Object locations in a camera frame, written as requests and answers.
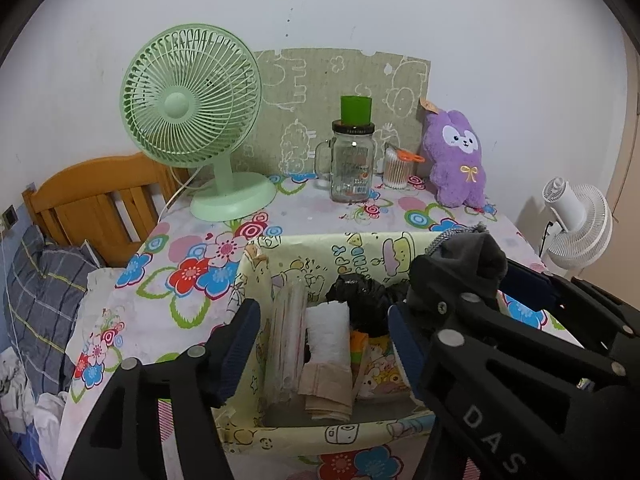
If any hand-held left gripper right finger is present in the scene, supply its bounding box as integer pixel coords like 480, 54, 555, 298
387, 305, 613, 480

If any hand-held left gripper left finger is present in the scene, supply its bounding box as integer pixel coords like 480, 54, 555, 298
60, 299, 262, 480

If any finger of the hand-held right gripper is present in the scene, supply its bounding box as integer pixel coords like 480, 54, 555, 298
500, 260, 640, 341
407, 255, 626, 378

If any cartoon print tissue packet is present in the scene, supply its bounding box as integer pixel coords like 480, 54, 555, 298
357, 335, 413, 401

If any grey sock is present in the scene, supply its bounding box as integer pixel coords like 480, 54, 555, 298
407, 224, 508, 311

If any black plastic bag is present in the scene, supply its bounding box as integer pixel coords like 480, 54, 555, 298
325, 272, 411, 336

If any white napkin stack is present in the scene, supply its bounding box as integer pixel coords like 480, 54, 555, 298
302, 300, 352, 366

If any beige cloth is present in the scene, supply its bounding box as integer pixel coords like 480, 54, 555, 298
298, 360, 357, 423

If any yellow cartoon print storage box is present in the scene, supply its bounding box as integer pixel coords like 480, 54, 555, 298
212, 230, 453, 456

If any white standing fan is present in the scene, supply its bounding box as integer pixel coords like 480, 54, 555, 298
540, 176, 613, 276

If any floral tablecloth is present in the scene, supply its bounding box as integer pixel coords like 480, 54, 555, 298
57, 172, 586, 480

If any purple plush bunny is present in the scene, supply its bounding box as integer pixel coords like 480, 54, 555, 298
419, 97, 488, 209

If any cotton swab container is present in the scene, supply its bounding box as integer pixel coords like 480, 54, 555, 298
382, 144, 426, 190

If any glass jar mug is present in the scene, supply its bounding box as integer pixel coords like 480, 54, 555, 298
314, 121, 377, 205

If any green plastic cup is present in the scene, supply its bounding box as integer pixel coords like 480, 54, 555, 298
340, 95, 373, 126

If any beige door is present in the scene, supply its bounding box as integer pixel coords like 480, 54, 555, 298
607, 25, 640, 201

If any grey plaid pillow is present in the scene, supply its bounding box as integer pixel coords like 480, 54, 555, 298
2, 225, 108, 396

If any white crumpled cloth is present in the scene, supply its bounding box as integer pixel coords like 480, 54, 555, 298
0, 350, 68, 436

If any green printed cardboard panel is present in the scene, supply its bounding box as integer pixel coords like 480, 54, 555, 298
232, 49, 432, 178

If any green desk fan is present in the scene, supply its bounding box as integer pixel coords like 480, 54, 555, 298
119, 24, 277, 222

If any white fan power cable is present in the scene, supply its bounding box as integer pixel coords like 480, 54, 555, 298
159, 167, 203, 223

